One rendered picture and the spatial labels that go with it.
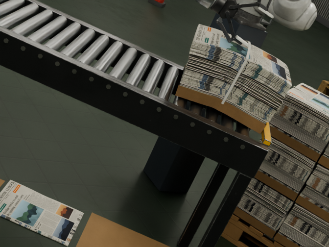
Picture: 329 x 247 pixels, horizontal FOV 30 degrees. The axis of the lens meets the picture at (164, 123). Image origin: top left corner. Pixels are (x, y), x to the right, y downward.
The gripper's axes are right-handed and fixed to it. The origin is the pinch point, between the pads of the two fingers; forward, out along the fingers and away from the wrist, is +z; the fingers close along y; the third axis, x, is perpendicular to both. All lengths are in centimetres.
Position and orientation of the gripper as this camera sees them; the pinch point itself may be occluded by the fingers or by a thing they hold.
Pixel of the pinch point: (259, 30)
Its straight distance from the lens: 235.8
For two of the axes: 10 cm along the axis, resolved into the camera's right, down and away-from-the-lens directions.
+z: 8.3, 5.5, 1.0
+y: -5.5, 7.6, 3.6
